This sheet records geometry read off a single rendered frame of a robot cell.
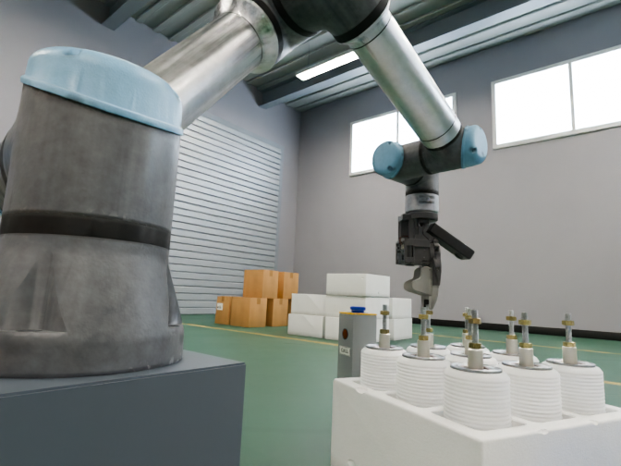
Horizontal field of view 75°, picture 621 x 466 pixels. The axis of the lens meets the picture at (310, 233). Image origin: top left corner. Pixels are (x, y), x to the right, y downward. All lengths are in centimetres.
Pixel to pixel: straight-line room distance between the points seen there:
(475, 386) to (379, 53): 51
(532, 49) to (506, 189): 193
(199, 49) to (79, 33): 566
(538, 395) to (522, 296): 507
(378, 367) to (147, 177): 63
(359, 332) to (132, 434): 77
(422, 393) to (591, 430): 25
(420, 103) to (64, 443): 64
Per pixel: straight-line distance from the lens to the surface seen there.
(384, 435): 78
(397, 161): 85
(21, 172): 33
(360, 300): 325
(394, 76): 69
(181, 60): 56
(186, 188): 616
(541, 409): 76
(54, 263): 30
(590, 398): 86
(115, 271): 30
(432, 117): 75
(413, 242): 91
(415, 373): 75
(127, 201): 31
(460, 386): 67
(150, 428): 29
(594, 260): 572
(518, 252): 585
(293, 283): 469
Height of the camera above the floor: 35
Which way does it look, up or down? 9 degrees up
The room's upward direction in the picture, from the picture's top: 2 degrees clockwise
